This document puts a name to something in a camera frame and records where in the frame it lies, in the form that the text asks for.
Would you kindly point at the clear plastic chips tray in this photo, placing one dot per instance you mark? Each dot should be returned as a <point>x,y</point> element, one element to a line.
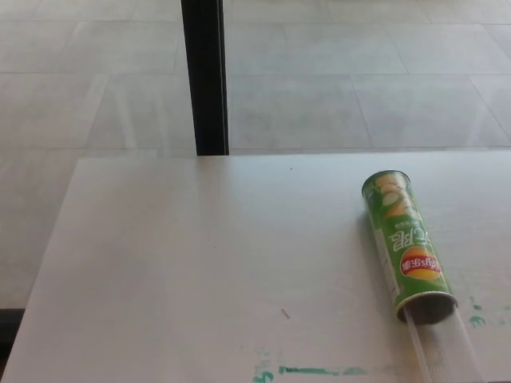
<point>439,351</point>

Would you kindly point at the green chips can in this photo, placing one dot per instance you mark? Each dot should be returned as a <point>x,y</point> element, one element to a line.
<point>403,231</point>

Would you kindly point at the black window frame post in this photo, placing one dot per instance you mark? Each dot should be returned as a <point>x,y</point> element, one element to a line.
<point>205,80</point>

